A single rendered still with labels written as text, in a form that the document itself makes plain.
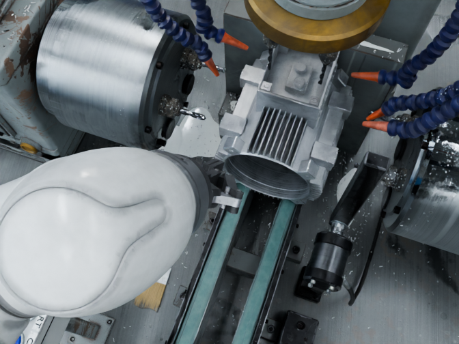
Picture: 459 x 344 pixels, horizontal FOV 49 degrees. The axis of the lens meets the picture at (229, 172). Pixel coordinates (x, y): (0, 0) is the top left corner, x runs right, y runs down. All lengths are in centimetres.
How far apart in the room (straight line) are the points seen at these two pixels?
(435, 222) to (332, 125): 22
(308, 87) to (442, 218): 28
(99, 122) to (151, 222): 57
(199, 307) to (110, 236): 63
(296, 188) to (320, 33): 38
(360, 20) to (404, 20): 33
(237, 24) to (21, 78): 37
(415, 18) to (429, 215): 34
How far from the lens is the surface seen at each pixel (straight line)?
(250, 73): 88
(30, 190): 30
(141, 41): 82
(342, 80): 88
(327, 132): 85
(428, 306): 108
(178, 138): 113
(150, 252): 31
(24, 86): 93
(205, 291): 90
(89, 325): 98
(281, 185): 93
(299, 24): 61
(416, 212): 79
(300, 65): 82
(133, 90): 81
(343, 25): 62
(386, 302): 106
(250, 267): 98
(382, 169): 63
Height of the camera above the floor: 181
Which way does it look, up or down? 67 degrees down
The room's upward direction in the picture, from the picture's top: 2 degrees counter-clockwise
